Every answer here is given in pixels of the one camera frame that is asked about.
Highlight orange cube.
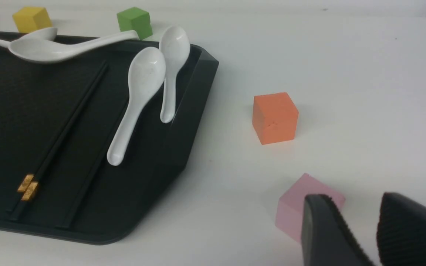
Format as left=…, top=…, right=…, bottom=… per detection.
left=252, top=92, right=299, bottom=145

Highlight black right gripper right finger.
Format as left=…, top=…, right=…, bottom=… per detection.
left=376, top=192, right=426, bottom=266

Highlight green cube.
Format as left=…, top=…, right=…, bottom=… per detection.
left=116, top=7, right=153, bottom=40

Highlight black chopstick gold band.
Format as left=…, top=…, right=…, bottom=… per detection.
left=6, top=59, right=107, bottom=214
left=7, top=61, right=108, bottom=222

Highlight white spoon long handle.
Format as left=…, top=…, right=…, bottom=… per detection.
left=8, top=30, right=139, bottom=64

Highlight pink cube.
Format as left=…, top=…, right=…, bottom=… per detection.
left=275, top=173, right=345, bottom=243

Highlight black plastic tray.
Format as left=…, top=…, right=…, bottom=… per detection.
left=0, top=40, right=219, bottom=245

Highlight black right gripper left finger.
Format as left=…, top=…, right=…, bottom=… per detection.
left=301, top=195, right=374, bottom=266

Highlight white spoon far left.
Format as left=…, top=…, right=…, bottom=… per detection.
left=0, top=27, right=58, bottom=48

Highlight white spoon on rim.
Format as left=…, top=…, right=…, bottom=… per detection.
left=159, top=26, right=190, bottom=123

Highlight yellow cube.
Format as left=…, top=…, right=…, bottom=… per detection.
left=12, top=6, right=53, bottom=33

